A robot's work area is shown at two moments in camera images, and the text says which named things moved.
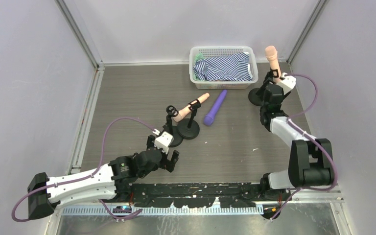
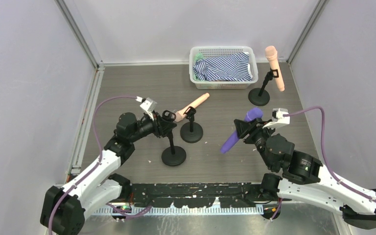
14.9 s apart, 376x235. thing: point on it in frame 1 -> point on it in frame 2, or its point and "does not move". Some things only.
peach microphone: (271, 53) does not move
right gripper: (272, 83) -> (250, 133)
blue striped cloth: (235, 67) does not move
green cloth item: (199, 56) does not move
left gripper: (167, 158) -> (159, 122)
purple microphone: (208, 119) -> (252, 114)
